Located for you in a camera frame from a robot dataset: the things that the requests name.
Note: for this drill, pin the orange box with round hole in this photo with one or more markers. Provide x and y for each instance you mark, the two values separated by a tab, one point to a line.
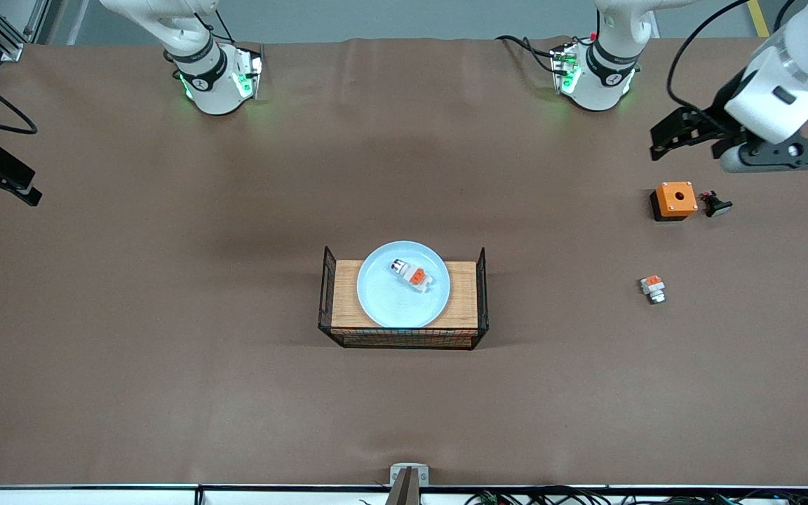
674	199

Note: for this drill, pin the light blue round plate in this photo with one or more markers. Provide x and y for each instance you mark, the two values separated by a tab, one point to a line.
393	294

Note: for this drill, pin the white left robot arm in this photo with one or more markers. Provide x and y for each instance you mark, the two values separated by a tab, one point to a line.
604	77

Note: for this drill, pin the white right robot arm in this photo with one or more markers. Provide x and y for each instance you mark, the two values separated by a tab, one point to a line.
207	84

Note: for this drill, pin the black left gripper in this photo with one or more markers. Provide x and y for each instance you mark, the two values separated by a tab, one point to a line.
715	116

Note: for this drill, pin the white orange button module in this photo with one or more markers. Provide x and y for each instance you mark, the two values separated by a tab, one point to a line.
653	287

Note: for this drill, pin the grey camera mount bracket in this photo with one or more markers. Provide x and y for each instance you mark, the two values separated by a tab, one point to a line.
409	480

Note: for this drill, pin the black push button grey cap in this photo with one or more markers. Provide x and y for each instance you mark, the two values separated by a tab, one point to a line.
716	205

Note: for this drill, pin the aluminium frame profile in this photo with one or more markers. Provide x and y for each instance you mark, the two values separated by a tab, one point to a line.
8	31

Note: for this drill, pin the white orange button with red tip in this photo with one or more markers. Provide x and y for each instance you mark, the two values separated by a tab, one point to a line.
414	275

